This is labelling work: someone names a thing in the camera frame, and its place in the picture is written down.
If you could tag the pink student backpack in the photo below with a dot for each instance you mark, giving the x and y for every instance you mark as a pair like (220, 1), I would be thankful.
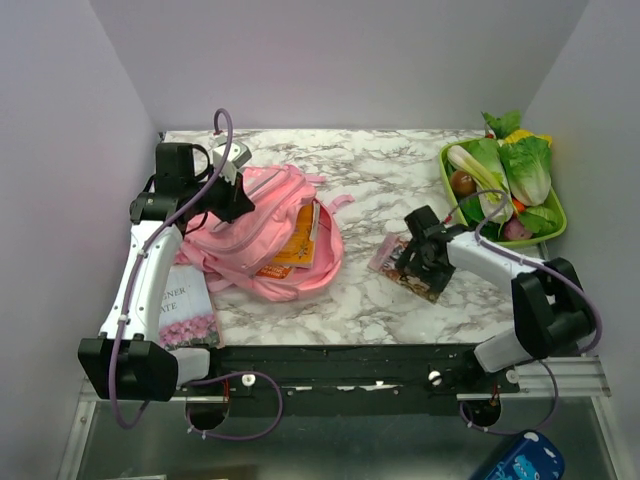
(230, 254)

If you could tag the Designer Fate flower book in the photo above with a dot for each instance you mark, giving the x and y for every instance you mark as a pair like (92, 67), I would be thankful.
(187, 317)

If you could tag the black mounting rail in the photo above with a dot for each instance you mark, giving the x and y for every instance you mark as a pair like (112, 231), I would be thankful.
(343, 380)

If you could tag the purple pink radish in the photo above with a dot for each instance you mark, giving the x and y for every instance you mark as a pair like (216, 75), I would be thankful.
(514, 230)

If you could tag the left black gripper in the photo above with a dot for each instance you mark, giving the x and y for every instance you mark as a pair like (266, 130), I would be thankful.
(237, 201)

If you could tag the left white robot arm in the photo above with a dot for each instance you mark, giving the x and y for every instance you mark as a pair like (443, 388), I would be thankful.
(126, 361)

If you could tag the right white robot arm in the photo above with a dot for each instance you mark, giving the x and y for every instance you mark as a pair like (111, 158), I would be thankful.
(550, 311)

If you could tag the green vegetable tray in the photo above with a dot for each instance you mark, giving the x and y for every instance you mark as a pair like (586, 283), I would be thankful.
(547, 220)

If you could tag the brown round fruit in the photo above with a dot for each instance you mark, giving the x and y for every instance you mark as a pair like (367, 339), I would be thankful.
(462, 184)

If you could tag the orange card packet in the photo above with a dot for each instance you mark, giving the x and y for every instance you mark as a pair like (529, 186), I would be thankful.
(299, 251)

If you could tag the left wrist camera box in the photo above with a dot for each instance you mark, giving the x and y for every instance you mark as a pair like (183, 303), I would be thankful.
(228, 158)

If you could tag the brown illustrated notebook packet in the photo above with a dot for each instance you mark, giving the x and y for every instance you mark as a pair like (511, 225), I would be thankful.
(394, 262)

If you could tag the orange Treehouse book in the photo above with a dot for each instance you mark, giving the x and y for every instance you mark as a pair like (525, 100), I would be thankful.
(276, 272)

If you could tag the blue dinosaur pencil case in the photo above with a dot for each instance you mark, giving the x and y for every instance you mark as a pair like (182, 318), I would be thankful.
(529, 455)

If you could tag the green lettuce head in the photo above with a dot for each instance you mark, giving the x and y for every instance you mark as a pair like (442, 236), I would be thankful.
(527, 164)

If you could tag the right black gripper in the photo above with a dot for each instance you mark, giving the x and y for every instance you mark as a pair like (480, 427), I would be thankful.
(437, 278)

